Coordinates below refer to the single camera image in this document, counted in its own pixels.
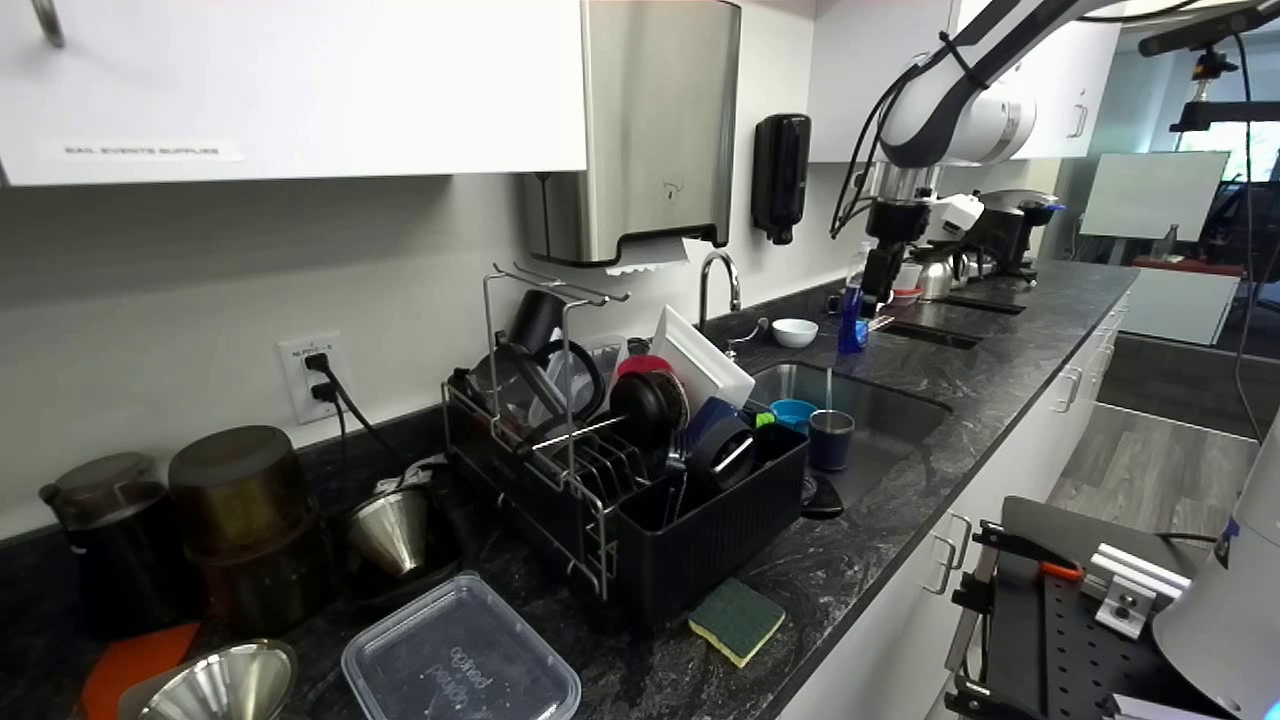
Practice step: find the orange flat item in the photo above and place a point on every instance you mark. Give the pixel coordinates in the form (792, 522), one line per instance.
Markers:
(118, 671)

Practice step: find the black wall soap dispenser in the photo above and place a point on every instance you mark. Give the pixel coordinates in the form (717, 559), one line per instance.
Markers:
(782, 176)

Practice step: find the white wall outlet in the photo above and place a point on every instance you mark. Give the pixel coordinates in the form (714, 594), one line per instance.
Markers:
(294, 395)

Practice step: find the black perforated board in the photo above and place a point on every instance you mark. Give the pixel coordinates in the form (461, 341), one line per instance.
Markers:
(1067, 643)

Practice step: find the small white bowl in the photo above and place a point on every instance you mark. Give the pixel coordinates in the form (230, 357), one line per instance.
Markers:
(792, 333)

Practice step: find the black camera tripod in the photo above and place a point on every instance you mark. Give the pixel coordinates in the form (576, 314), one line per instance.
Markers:
(1204, 34)

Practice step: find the white cabinet label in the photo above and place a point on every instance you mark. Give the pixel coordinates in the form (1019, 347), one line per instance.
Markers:
(150, 149)

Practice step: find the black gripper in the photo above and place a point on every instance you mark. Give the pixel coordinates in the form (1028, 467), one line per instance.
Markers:
(894, 227)

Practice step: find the dark blue bowl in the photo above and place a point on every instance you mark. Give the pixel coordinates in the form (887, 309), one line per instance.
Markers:
(714, 424)

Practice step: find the black round pan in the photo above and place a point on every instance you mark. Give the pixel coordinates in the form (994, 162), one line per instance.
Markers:
(648, 405)

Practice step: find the blue bottle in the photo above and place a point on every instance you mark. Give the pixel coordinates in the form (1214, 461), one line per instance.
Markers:
(849, 329)

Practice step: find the stainless steel mug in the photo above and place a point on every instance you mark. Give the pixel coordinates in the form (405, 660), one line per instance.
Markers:
(833, 443)

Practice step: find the black coffee machine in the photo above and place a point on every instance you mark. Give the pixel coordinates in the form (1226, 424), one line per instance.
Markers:
(1015, 234)

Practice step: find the black lidded kettle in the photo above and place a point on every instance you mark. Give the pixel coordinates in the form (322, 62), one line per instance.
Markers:
(123, 555)

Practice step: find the chrome sink faucet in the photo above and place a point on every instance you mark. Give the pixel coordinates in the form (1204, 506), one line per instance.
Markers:
(701, 299)

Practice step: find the black orange clamp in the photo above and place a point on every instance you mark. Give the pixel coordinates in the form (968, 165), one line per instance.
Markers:
(1015, 544)

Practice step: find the green yellow sponge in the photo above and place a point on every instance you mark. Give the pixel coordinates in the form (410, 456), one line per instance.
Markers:
(738, 621)

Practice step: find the black hanging mug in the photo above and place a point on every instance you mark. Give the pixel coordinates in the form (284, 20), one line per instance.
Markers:
(536, 322)

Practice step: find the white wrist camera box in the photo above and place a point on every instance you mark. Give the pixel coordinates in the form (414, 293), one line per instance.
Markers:
(961, 210)

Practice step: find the red round dish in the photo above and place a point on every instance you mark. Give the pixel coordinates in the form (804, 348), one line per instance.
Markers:
(642, 361)

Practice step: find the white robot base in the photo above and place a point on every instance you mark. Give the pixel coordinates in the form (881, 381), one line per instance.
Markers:
(1242, 615)

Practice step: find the white panel board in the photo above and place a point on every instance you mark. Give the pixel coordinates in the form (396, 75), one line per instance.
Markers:
(1151, 196)

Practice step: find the steel paper towel dispenser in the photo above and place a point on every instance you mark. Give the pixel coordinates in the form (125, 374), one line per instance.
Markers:
(652, 121)

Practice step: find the steel mixing bowl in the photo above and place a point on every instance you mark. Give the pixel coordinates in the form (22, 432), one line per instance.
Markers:
(222, 687)

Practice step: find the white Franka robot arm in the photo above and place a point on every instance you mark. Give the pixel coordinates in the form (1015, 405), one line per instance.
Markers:
(961, 121)

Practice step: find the dark brown metal canister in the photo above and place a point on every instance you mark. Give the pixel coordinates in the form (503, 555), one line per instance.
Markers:
(246, 514)

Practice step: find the aluminium bracket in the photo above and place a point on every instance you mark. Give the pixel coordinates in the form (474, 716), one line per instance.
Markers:
(1134, 572)

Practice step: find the white lower cabinets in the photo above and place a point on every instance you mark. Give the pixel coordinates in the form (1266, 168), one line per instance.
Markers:
(906, 652)

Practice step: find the stainless steel sink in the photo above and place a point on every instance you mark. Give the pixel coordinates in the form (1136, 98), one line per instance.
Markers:
(887, 405)

